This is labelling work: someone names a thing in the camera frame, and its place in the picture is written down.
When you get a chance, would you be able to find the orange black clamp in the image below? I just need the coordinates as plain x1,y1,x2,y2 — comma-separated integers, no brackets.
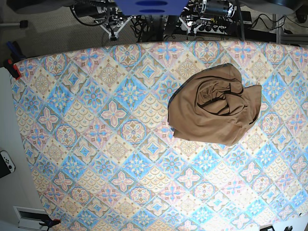
39,219,61,228

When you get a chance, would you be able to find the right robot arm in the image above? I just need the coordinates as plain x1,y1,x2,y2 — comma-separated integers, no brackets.
70,0,133,41

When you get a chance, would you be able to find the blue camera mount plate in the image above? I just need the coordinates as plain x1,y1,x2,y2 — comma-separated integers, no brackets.
115,0,189,16

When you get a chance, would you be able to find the brown t-shirt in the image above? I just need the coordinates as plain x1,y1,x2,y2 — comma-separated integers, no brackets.
167,63,262,146

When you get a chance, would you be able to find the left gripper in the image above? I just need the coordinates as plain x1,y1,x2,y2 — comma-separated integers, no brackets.
179,15,212,34

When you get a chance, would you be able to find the red black clamp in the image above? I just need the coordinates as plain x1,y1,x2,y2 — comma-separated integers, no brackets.
3,59,21,80

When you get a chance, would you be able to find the blue clamp handle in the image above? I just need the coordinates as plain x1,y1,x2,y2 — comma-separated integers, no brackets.
6,41,26,62

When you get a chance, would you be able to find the patterned tile tablecloth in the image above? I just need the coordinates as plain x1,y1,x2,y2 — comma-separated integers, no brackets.
11,41,308,231

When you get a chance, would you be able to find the white power strip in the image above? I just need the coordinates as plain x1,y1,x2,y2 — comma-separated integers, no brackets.
180,23,227,35

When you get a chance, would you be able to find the white game controller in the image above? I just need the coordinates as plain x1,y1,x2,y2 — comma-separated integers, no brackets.
0,150,16,173

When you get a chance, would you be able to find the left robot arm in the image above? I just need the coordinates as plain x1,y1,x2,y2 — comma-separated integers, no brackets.
179,0,237,35

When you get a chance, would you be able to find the white wall vent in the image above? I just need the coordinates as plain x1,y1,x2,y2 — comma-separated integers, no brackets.
13,206,49,231

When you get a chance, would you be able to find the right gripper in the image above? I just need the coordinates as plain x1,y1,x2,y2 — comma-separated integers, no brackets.
93,14,132,40

